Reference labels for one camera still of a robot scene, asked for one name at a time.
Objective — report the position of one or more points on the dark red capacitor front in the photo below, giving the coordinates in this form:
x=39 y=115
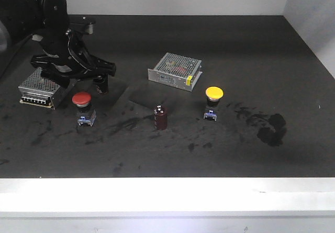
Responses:
x=160 y=118

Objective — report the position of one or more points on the small metal mesh power supply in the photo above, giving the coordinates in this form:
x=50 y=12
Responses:
x=176 y=71

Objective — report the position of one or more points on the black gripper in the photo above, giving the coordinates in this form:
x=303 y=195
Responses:
x=64 y=59

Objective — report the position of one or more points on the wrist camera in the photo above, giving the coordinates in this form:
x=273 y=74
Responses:
x=82 y=24

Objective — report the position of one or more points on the dark red capacitor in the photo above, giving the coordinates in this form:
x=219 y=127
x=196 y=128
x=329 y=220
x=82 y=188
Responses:
x=101 y=83
x=160 y=118

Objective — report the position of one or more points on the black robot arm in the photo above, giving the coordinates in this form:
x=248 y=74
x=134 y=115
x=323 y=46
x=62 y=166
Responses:
x=20 y=19

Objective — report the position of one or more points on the dark red capacitor rear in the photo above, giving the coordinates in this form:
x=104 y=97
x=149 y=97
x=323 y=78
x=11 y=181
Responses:
x=101 y=83

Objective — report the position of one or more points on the red mushroom push button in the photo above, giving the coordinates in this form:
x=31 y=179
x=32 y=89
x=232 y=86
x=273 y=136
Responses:
x=86 y=114

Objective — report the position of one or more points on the yellow mushroom push button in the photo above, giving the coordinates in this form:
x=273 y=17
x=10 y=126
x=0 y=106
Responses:
x=213 y=96

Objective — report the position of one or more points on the large metal mesh power supply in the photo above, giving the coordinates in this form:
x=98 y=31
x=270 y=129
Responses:
x=38 y=91

